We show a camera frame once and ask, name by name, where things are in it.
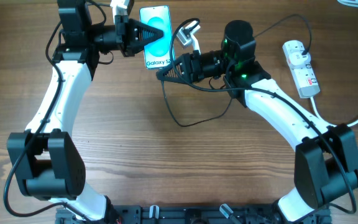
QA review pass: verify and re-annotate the black USB charging cable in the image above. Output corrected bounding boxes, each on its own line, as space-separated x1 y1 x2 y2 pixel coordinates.
160 13 313 128

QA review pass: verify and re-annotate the smartphone with teal screen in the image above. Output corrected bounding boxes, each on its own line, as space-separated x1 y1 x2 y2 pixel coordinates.
139 5 176 70

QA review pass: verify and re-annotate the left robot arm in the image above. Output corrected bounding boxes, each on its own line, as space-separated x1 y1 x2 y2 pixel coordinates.
7 0 163 223

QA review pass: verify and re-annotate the white USB charger plug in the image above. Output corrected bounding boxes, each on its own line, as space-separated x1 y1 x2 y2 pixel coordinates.
287 52 311 68

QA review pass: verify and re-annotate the white power strip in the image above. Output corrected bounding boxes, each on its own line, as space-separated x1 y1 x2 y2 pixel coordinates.
282 40 320 98

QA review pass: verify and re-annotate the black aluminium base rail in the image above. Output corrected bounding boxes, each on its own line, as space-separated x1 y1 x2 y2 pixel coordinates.
55 203 333 224

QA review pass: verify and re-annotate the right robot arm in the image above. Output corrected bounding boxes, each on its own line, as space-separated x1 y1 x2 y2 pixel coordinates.
157 20 358 223

